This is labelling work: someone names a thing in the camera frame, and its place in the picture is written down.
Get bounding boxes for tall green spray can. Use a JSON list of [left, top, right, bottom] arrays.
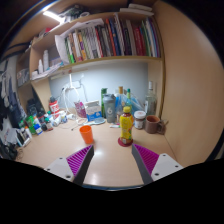
[[100, 87, 108, 118]]

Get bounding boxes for flat round red coaster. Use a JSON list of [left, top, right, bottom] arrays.
[[117, 136, 134, 148]]

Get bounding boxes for brown ceramic mug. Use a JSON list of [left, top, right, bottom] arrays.
[[144, 115, 166, 135]]

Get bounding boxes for small blue-labelled white bottle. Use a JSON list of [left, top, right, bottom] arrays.
[[33, 116, 44, 135]]

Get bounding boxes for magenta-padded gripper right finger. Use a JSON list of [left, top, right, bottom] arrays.
[[130, 143, 184, 186]]

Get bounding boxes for red and white canister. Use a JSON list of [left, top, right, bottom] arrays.
[[48, 99, 61, 119]]

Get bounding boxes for white desk lamp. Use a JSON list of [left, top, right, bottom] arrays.
[[61, 73, 88, 123]]

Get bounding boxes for white-lidded brown jar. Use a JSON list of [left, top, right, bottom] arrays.
[[133, 110, 147, 130]]

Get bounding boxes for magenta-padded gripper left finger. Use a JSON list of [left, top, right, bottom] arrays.
[[44, 144, 95, 187]]

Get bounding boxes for small green plastic bottle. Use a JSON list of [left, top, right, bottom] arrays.
[[25, 114, 36, 134]]

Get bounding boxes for orange plastic cup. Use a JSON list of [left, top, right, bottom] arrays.
[[79, 124, 95, 145]]

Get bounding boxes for pale blue hairbrush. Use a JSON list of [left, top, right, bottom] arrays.
[[83, 118, 107, 126]]

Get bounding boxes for clear glass bottle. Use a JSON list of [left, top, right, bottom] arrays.
[[144, 80, 158, 117]]

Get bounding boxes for blue and white carton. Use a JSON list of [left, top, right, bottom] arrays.
[[84, 100, 103, 122]]

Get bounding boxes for hanging dark clothes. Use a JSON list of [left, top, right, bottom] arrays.
[[0, 59, 28, 129]]

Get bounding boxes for pink packet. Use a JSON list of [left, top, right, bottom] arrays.
[[74, 101, 88, 119]]

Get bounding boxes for white tube light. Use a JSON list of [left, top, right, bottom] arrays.
[[42, 10, 64, 24]]

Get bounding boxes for black cable bundle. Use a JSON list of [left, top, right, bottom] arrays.
[[0, 139, 21, 161]]

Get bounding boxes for yellow drink bottle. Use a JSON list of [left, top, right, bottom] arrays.
[[119, 105, 135, 146]]

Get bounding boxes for blue plastic bag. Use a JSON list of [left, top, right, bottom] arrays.
[[131, 94, 146, 113]]

